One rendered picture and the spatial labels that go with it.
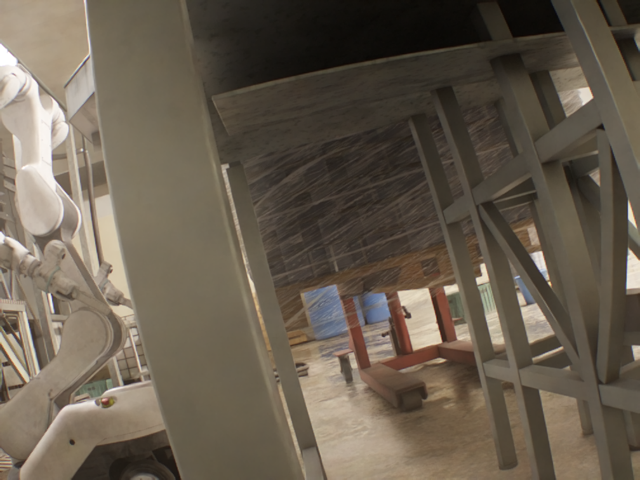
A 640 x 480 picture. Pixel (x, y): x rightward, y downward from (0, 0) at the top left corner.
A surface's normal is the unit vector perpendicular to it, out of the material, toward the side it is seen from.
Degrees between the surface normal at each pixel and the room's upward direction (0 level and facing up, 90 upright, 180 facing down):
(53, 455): 89
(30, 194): 89
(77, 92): 90
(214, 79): 180
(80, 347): 90
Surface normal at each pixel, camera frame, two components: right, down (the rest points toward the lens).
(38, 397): 0.11, -0.13
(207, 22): 0.25, 0.96
